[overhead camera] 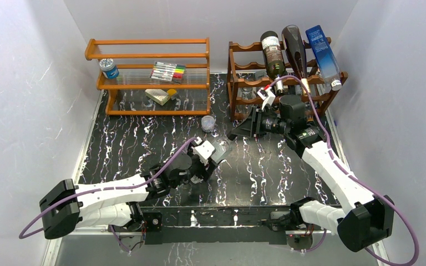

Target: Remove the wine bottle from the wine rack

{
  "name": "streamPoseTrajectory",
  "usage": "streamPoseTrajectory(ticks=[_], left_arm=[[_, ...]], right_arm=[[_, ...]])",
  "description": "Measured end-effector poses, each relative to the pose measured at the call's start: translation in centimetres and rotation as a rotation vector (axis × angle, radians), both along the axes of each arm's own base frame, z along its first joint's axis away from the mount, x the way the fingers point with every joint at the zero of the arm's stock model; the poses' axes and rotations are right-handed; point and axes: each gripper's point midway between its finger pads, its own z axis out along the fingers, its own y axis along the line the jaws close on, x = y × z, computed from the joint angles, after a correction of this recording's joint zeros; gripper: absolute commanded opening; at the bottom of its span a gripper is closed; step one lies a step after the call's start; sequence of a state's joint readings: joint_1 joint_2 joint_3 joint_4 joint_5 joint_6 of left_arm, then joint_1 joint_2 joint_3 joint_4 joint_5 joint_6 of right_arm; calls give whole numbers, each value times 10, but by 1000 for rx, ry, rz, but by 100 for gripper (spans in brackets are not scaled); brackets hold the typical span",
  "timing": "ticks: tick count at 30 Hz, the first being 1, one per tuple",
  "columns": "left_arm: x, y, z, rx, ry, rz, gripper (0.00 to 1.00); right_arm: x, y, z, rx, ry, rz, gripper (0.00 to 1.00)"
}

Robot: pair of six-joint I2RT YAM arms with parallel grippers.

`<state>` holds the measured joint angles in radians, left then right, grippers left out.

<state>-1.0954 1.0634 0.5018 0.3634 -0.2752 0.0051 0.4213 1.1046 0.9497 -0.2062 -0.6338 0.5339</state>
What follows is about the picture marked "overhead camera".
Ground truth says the clear jar of paper clips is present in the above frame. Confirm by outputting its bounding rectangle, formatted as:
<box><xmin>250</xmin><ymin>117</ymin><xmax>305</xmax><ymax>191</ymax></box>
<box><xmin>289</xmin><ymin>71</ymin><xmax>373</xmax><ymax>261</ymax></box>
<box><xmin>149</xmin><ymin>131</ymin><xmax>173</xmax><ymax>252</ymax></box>
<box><xmin>201</xmin><ymin>115</ymin><xmax>216</xmax><ymax>133</ymax></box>

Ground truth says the dark red bottle gold cap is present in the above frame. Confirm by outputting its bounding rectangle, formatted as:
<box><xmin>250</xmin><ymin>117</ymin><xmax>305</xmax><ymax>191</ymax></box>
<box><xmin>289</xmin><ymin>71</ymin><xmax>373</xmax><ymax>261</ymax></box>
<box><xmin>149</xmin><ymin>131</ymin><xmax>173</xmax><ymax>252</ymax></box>
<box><xmin>281</xmin><ymin>25</ymin><xmax>309</xmax><ymax>96</ymax></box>

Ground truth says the clear square liquor bottle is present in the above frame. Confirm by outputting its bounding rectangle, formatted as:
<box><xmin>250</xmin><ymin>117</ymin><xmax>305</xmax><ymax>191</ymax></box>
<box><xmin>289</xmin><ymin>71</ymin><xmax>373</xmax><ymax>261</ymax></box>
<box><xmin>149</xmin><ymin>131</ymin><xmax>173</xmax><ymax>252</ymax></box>
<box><xmin>211</xmin><ymin>138</ymin><xmax>232</xmax><ymax>165</ymax></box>

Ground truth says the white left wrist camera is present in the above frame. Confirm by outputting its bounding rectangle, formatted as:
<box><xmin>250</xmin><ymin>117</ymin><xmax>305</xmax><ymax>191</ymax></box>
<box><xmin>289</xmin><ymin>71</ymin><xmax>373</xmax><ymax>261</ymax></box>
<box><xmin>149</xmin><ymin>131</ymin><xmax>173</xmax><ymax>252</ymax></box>
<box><xmin>192</xmin><ymin>137</ymin><xmax>215</xmax><ymax>166</ymax></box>

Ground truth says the brown wooden wine rack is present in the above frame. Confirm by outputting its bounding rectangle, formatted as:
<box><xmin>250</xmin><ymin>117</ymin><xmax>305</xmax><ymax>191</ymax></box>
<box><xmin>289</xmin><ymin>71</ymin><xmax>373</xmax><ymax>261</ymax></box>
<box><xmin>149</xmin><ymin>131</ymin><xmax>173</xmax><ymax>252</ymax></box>
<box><xmin>227</xmin><ymin>42</ymin><xmax>338</xmax><ymax>121</ymax></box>

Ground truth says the yellow grey eraser block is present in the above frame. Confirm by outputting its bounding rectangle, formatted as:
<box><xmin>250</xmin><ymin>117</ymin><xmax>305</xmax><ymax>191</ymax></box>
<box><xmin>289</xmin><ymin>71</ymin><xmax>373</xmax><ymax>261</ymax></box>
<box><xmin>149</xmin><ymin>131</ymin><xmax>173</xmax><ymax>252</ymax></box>
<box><xmin>167</xmin><ymin>89</ymin><xmax>179</xmax><ymax>100</ymax></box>

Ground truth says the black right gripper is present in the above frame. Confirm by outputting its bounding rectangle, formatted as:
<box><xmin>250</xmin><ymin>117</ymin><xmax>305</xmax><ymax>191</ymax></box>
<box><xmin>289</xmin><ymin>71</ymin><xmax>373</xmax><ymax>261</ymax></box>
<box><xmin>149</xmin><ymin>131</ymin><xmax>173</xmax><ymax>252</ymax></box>
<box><xmin>231</xmin><ymin>106</ymin><xmax>290</xmax><ymax>139</ymax></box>

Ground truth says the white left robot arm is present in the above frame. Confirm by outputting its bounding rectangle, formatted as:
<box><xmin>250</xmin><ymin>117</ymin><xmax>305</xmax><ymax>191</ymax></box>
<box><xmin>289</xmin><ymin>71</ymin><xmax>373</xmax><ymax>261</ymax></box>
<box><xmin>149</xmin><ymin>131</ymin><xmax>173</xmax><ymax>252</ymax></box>
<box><xmin>39</xmin><ymin>151</ymin><xmax>224</xmax><ymax>239</ymax></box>

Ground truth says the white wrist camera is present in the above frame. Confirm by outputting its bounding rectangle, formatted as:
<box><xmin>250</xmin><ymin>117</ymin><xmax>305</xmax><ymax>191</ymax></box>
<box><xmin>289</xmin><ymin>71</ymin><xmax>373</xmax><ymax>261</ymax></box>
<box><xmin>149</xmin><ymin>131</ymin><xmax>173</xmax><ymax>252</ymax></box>
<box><xmin>257</xmin><ymin>85</ymin><xmax>276</xmax><ymax>111</ymax></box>
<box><xmin>192</xmin><ymin>137</ymin><xmax>215</xmax><ymax>166</ymax></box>

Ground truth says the blue lidded round jar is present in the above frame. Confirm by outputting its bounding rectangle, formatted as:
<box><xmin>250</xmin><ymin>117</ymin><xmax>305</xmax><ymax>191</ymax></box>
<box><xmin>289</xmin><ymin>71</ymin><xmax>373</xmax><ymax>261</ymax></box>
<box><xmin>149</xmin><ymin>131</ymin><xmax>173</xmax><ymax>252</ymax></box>
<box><xmin>99</xmin><ymin>58</ymin><xmax>119</xmax><ymax>79</ymax></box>

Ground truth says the orange wooden shelf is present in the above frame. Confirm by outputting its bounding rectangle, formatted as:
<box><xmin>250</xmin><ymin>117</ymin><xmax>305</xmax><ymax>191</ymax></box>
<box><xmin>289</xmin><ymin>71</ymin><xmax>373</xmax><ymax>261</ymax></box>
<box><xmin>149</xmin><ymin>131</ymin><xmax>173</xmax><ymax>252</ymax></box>
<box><xmin>84</xmin><ymin>37</ymin><xmax>211</xmax><ymax>116</ymax></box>

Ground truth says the white and green small box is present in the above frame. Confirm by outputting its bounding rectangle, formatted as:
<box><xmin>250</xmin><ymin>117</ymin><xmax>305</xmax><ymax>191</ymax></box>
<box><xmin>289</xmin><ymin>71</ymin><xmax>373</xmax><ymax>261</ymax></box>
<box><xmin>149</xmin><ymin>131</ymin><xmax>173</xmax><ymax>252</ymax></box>
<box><xmin>145</xmin><ymin>89</ymin><xmax>170</xmax><ymax>106</ymax></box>

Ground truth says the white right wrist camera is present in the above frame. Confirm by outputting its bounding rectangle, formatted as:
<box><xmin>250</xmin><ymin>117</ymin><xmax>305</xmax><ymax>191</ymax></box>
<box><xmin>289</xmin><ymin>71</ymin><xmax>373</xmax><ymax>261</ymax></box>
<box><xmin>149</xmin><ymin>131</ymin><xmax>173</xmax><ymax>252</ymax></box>
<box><xmin>257</xmin><ymin>85</ymin><xmax>276</xmax><ymax>111</ymax></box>

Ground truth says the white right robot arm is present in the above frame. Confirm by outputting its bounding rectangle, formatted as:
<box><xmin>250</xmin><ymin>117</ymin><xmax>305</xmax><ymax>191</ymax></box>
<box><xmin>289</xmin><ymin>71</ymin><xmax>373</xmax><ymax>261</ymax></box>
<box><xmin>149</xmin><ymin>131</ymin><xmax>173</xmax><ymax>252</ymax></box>
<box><xmin>227</xmin><ymin>95</ymin><xmax>394</xmax><ymax>252</ymax></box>

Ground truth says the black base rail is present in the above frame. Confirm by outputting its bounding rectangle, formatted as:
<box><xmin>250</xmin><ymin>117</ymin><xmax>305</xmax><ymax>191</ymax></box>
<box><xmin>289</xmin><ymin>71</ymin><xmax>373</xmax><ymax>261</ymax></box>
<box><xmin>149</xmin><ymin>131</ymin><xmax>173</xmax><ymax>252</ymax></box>
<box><xmin>139</xmin><ymin>205</ymin><xmax>326</xmax><ymax>246</ymax></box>

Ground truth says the clear bottle open neck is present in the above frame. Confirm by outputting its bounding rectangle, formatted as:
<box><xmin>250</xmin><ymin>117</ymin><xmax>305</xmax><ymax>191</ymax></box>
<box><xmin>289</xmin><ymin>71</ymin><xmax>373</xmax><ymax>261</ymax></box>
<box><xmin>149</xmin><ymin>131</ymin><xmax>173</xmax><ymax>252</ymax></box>
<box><xmin>240</xmin><ymin>87</ymin><xmax>256</xmax><ymax>101</ymax></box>

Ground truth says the pack of coloured markers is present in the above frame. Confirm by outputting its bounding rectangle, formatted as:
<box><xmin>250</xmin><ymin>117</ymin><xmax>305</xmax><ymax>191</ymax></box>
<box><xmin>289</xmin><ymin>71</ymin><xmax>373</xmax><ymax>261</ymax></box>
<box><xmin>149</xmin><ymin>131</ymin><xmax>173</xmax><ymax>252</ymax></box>
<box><xmin>150</xmin><ymin>62</ymin><xmax>186</xmax><ymax>84</ymax></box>

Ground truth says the green wine bottle white neck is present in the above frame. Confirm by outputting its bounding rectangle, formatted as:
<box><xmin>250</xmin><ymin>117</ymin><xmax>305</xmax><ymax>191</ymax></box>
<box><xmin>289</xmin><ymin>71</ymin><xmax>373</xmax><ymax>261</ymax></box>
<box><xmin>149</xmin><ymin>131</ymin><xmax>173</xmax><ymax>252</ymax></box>
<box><xmin>260</xmin><ymin>30</ymin><xmax>287</xmax><ymax>80</ymax></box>

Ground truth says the blue carton bottle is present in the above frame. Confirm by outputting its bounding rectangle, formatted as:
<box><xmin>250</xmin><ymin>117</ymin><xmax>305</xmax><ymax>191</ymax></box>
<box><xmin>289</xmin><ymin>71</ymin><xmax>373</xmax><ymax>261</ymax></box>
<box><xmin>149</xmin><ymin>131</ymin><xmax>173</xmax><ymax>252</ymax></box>
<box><xmin>305</xmin><ymin>25</ymin><xmax>342</xmax><ymax>91</ymax></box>

